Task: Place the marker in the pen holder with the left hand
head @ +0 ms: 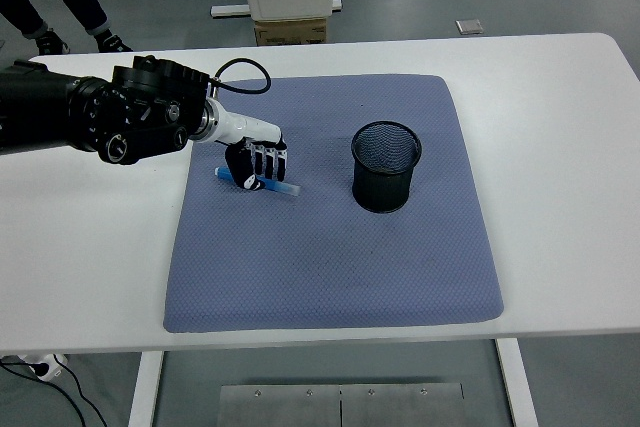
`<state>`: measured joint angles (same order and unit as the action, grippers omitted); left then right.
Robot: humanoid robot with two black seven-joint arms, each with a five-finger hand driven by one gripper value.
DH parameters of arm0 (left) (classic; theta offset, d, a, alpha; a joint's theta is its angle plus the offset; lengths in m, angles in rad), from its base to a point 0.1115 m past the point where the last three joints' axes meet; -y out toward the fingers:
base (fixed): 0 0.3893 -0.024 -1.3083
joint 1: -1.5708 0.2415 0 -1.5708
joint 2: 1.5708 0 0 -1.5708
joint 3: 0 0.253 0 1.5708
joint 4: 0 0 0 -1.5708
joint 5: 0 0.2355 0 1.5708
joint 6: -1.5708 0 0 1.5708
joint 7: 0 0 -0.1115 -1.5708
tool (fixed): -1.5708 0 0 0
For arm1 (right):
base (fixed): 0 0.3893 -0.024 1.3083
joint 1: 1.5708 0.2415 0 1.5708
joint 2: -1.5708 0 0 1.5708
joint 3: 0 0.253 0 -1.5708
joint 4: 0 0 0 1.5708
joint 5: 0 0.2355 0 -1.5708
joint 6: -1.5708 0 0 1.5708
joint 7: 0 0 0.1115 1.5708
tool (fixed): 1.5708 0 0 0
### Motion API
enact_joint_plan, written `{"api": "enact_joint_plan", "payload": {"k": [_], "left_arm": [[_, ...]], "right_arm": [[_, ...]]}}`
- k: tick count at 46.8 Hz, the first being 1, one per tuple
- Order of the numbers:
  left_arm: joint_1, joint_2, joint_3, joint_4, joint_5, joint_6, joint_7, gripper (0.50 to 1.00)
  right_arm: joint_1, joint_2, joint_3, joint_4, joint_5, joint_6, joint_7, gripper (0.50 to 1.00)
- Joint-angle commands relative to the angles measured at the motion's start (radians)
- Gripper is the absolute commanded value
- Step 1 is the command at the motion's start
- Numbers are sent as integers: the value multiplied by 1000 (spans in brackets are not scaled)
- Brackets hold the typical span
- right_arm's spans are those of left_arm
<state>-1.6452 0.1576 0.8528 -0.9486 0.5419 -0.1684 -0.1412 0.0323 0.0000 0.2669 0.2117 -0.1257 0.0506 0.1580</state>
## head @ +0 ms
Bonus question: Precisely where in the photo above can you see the white base bar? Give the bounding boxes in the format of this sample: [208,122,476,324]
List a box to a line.
[209,0,344,18]

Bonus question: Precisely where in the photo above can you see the grey metal plate with screws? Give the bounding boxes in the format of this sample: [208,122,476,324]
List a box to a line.
[218,382,466,427]

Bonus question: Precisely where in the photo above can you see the white table leg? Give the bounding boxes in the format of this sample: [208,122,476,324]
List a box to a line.
[494,338,540,427]
[127,350,165,427]

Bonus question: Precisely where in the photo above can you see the blue marker with clear cap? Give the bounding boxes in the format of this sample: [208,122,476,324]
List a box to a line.
[214,165,302,199]

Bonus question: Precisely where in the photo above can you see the white power strip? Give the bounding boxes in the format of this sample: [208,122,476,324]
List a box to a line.
[17,352,69,382]

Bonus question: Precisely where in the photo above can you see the blue-grey quilted mat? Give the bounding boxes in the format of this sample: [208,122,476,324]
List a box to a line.
[163,74,505,334]

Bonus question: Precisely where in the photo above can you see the black floor cable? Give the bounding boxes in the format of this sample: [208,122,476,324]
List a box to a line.
[0,357,86,427]
[58,360,109,427]

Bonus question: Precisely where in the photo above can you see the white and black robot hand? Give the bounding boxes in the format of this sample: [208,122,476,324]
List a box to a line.
[214,105,290,193]

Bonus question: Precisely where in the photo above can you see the black mesh pen holder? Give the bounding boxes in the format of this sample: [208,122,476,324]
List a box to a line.
[350,120,424,214]

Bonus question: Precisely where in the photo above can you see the grey metal floor cover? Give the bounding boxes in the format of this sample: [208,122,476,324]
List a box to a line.
[454,18,485,37]

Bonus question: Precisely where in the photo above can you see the brown cardboard box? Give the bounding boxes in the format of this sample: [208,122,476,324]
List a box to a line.
[253,16,329,47]

